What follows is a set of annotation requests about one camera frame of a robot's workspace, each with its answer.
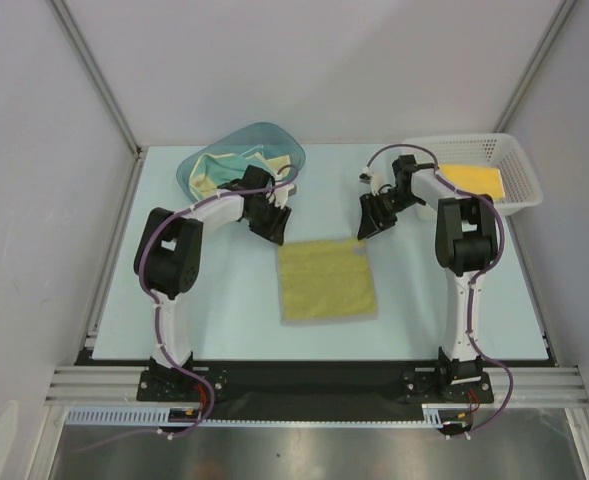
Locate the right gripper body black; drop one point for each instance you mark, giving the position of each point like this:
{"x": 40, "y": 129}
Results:
{"x": 380, "y": 209}

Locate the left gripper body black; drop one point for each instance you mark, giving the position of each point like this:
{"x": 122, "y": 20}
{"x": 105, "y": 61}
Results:
{"x": 262, "y": 203}

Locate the grey towel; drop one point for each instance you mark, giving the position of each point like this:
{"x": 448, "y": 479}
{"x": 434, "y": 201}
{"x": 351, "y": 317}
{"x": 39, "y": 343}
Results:
{"x": 325, "y": 281}

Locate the yellow chick face towel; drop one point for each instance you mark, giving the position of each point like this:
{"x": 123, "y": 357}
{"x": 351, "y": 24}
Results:
{"x": 475, "y": 179}

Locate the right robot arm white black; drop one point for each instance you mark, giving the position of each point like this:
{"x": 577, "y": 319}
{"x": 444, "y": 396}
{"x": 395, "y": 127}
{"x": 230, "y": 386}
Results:
{"x": 469, "y": 241}

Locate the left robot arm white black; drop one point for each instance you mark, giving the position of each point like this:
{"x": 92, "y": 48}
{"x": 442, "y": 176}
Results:
{"x": 167, "y": 261}

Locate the teal transparent plastic bin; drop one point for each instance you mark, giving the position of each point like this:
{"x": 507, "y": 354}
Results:
{"x": 264, "y": 145}

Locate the teal and yellow towel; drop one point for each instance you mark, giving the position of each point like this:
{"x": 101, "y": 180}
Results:
{"x": 210, "y": 170}

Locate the white perforated plastic basket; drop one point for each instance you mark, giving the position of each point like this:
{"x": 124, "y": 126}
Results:
{"x": 490, "y": 163}

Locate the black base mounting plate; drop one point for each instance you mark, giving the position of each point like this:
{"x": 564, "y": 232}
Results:
{"x": 311, "y": 391}

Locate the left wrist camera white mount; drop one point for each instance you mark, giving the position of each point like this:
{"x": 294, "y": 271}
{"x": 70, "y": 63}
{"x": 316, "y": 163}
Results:
{"x": 281, "y": 193}

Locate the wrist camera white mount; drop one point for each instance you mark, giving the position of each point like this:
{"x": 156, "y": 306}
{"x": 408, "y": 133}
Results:
{"x": 281, "y": 193}
{"x": 374, "y": 180}

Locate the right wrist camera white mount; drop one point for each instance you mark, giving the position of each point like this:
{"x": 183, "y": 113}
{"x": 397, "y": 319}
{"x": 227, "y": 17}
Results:
{"x": 374, "y": 180}

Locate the left aluminium frame post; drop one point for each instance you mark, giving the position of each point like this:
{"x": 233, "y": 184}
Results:
{"x": 81, "y": 48}

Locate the aluminium frame post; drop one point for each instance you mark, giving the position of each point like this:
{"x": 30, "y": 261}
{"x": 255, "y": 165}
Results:
{"x": 81, "y": 48}
{"x": 545, "y": 46}

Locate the right aluminium frame post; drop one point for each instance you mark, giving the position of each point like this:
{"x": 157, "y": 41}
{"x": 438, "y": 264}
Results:
{"x": 545, "y": 46}

